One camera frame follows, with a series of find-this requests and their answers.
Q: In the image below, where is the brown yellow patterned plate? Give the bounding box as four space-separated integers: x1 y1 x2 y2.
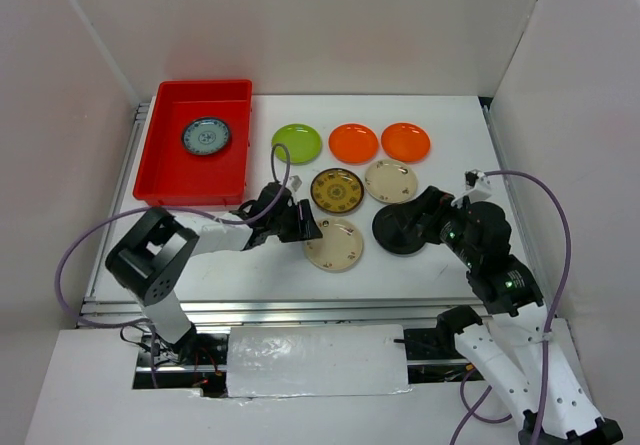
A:
310 168 365 215

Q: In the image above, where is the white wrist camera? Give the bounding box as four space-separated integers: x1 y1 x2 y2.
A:
286 175 302 193
451 169 492 209

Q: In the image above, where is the red plastic bin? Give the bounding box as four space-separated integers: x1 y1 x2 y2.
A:
133 79 252 206

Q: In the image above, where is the orange plate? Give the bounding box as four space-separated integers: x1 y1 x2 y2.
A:
381 122 431 163
328 123 379 164

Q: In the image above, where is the black plate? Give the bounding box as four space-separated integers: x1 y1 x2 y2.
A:
372 204 431 256

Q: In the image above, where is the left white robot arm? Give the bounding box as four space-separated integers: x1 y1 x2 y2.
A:
105 182 323 364

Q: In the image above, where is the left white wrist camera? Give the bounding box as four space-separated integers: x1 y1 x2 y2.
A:
286 175 302 193

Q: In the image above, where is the green plate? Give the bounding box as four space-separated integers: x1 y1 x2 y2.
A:
271 123 323 165

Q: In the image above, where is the orange plate right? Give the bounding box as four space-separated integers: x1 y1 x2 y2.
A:
381 122 431 163

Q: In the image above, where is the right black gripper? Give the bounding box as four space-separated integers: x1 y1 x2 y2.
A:
389 183 478 265

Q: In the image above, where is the aluminium rail frame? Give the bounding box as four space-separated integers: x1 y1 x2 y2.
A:
74 93 559 391

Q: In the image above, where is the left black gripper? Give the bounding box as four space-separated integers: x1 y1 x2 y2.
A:
267 199 322 244

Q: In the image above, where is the cream floral plate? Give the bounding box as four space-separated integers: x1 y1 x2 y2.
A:
364 159 418 204
303 217 364 272

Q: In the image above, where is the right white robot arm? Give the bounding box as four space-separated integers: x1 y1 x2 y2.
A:
389 187 623 444

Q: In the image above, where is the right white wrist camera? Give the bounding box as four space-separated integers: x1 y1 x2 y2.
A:
451 169 492 209

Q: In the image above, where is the white foil cover sheet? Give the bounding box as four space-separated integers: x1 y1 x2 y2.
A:
226 325 410 398

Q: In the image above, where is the blue white patterned plate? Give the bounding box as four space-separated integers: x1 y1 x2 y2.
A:
181 117 231 156

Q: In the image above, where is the orange plate middle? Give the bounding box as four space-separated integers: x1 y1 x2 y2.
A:
328 123 379 164

